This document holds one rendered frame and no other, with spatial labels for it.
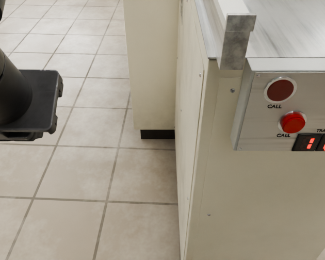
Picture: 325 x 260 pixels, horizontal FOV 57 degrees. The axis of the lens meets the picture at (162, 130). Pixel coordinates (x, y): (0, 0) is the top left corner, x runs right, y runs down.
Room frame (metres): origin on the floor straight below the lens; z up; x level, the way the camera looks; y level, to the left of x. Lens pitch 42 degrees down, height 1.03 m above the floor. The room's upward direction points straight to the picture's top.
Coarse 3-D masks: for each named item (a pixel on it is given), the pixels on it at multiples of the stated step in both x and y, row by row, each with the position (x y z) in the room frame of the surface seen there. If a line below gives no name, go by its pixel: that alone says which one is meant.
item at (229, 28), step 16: (208, 0) 0.45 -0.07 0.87; (224, 0) 0.37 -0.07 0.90; (240, 0) 0.37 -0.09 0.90; (208, 16) 0.43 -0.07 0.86; (224, 16) 0.32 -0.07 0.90; (240, 16) 0.30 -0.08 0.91; (224, 32) 0.31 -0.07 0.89; (240, 32) 0.31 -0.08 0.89; (224, 48) 0.31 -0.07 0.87; (240, 48) 0.31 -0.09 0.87; (224, 64) 0.31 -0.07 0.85; (240, 64) 0.31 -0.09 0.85
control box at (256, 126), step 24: (264, 72) 0.31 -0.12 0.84; (288, 72) 0.31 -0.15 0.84; (312, 72) 0.31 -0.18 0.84; (240, 96) 0.33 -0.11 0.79; (264, 96) 0.31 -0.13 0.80; (312, 96) 0.31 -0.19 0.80; (240, 120) 0.31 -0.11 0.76; (264, 120) 0.31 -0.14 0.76; (312, 120) 0.31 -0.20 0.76; (240, 144) 0.31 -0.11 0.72; (264, 144) 0.31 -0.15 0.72; (288, 144) 0.31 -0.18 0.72; (312, 144) 0.31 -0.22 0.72
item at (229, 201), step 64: (192, 0) 0.59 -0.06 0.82; (256, 0) 0.54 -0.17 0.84; (320, 0) 0.54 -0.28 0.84; (192, 64) 0.49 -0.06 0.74; (192, 128) 0.41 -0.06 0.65; (192, 192) 0.35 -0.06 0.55; (256, 192) 0.34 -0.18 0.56; (320, 192) 0.34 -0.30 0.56; (192, 256) 0.34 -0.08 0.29; (256, 256) 0.34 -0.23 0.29
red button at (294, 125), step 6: (294, 114) 0.31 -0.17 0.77; (282, 120) 0.31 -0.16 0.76; (288, 120) 0.30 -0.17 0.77; (294, 120) 0.30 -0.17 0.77; (300, 120) 0.30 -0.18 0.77; (282, 126) 0.30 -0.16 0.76; (288, 126) 0.30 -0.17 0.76; (294, 126) 0.30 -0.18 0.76; (300, 126) 0.30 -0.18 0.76; (288, 132) 0.30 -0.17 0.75; (294, 132) 0.30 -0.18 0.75
